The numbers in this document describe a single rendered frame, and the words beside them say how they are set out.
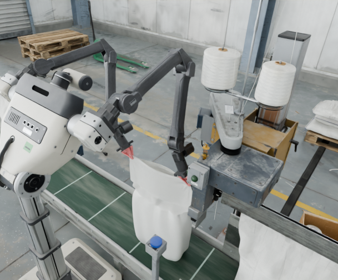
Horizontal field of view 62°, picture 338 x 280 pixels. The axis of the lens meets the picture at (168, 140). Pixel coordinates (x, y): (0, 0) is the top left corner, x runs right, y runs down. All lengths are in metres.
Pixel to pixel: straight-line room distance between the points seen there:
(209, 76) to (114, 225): 1.32
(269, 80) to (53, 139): 0.88
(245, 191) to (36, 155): 0.82
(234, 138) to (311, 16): 5.13
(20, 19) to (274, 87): 8.19
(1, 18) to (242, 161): 8.03
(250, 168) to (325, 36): 5.14
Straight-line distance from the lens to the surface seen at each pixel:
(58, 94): 1.23
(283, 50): 1.40
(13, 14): 8.88
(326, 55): 6.23
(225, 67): 1.29
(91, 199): 2.38
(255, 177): 1.14
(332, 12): 6.11
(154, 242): 1.48
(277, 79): 1.21
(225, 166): 1.16
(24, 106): 1.37
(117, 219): 2.21
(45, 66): 1.60
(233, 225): 1.86
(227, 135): 1.21
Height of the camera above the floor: 2.04
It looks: 33 degrees down
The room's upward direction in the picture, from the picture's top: 3 degrees clockwise
